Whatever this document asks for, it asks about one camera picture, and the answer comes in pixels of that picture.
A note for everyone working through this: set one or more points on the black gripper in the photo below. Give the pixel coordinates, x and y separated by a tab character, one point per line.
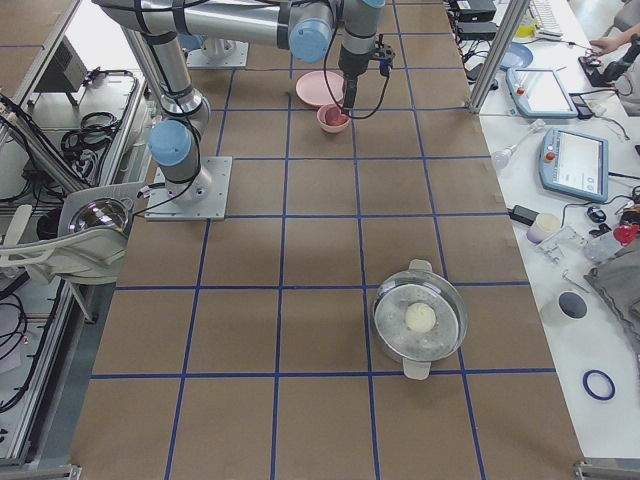
351	68

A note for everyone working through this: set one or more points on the pink bowl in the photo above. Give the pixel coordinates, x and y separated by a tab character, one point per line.
330	129

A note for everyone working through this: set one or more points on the red apple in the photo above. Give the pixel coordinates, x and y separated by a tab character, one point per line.
334	117

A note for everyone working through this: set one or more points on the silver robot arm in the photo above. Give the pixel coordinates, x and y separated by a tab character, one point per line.
175	142
304	28

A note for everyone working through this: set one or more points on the pink plate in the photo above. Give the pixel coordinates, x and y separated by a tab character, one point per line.
315	90

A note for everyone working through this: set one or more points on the blue plate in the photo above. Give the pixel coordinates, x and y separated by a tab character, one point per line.
517	56

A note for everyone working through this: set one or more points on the far teach pendant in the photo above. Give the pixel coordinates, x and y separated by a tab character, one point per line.
539	93

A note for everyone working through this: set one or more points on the teach pendant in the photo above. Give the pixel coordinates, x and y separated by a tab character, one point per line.
539	93
574	164

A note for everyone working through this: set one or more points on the black power adapter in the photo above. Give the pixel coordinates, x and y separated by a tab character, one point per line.
522	215

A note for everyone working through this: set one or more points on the near teach pendant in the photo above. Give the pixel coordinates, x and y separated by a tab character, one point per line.
574	164

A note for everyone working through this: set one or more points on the steel steamer pot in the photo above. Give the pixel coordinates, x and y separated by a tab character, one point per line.
414	351

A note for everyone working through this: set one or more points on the white steamed bun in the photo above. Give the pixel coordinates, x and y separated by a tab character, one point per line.
420	317

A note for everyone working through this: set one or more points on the white paper cup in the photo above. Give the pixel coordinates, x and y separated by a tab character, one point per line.
565	308

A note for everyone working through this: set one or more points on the grey cloth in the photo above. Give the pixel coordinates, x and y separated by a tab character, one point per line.
617	283

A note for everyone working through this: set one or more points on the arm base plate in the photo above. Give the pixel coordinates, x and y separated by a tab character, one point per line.
218	54
205	199

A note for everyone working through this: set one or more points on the aluminium frame post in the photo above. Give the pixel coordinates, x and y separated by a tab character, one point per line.
506	31

